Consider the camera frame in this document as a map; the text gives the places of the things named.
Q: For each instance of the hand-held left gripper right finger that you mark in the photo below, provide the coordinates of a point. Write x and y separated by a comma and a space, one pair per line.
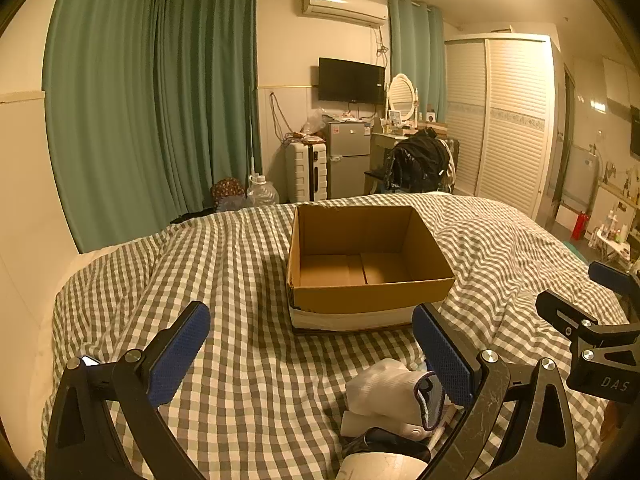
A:
442, 355

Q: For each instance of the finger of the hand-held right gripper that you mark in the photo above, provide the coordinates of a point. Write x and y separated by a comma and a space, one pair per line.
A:
557, 307
617, 277

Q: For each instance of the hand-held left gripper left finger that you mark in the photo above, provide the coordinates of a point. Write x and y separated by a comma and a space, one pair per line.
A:
182, 355

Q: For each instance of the white sock with grey cuff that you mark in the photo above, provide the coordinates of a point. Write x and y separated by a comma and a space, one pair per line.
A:
380, 385

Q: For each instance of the brown cardboard box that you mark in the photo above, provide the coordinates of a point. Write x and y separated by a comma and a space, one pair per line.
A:
350, 240

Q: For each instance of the red fire extinguisher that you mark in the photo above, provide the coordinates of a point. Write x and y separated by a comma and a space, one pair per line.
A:
580, 227

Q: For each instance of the brown patterned bag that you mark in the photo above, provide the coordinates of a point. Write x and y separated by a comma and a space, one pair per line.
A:
227, 191

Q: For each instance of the clear large water jug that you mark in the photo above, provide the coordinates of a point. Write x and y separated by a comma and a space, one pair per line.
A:
262, 192

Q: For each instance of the white louvered wardrobe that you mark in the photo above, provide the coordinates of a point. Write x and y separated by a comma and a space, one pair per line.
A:
510, 120

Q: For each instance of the dark chair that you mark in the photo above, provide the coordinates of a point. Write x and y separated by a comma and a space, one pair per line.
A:
372, 175

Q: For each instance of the black clothes pile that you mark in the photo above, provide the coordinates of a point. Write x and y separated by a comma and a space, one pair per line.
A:
417, 160

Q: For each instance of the silver small fridge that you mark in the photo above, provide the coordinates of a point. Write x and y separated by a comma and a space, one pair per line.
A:
347, 160

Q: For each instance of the white ribbed suitcase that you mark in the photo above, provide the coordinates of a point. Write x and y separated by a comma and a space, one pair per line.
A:
302, 172

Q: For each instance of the white vanity desk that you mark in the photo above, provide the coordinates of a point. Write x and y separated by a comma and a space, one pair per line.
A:
380, 142

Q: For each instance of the wide green curtain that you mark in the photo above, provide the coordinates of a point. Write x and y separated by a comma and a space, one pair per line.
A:
105, 110

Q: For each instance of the narrow green curtain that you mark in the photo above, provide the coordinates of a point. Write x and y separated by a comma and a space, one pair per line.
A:
210, 95

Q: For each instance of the white oval vanity mirror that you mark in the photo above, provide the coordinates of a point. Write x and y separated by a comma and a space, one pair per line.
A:
402, 95

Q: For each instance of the clear plastic bag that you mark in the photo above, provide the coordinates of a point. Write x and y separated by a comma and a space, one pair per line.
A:
314, 121

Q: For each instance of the light teal curtain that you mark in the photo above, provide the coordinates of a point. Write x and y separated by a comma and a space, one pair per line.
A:
415, 50

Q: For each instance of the white air conditioner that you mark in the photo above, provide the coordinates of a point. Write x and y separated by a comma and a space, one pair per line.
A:
345, 7

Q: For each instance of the black wall television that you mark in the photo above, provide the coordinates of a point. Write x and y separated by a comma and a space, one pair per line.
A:
350, 80

